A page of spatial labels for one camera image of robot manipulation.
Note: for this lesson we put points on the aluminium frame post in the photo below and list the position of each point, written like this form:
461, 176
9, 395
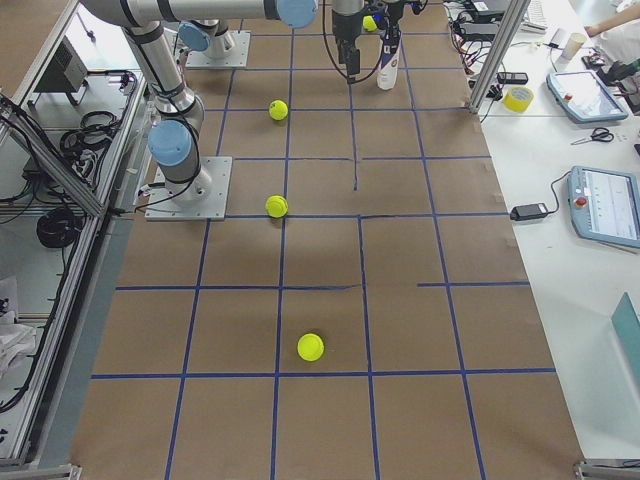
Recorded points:
509, 26

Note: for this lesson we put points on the white blue tennis ball can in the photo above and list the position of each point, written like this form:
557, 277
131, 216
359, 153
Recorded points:
389, 58

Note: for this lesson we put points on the tennis ball centre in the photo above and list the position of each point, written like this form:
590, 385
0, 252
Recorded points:
276, 206

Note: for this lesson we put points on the tennis ball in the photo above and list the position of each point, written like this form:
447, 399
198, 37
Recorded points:
276, 206
278, 110
310, 347

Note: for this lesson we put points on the tennis ball far middle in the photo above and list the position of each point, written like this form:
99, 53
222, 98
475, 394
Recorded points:
278, 110

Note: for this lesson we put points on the yellow tape roll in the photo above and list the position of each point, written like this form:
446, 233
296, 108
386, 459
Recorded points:
518, 99

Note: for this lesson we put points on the upper teach pendant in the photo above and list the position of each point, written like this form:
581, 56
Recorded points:
584, 97

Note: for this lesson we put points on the black power adapter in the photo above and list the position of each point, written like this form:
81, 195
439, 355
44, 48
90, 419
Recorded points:
529, 212

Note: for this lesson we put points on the lower teach pendant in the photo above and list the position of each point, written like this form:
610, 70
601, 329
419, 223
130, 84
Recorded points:
604, 205

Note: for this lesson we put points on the tennis ball near front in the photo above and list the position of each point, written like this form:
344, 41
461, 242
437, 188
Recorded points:
310, 347

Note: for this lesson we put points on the teach pendant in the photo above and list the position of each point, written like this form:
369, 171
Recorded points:
584, 97
604, 205

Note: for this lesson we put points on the paper cup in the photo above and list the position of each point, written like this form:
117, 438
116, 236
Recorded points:
573, 45

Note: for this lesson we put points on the tennis ball far corner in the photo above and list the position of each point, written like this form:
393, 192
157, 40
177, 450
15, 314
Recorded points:
369, 24

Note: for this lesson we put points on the grey control box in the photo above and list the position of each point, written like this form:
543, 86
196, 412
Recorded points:
66, 73

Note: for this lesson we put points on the black handled scissors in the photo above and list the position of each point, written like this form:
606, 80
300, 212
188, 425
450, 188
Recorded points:
599, 134

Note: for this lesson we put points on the black remote device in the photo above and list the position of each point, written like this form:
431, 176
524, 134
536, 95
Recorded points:
512, 78

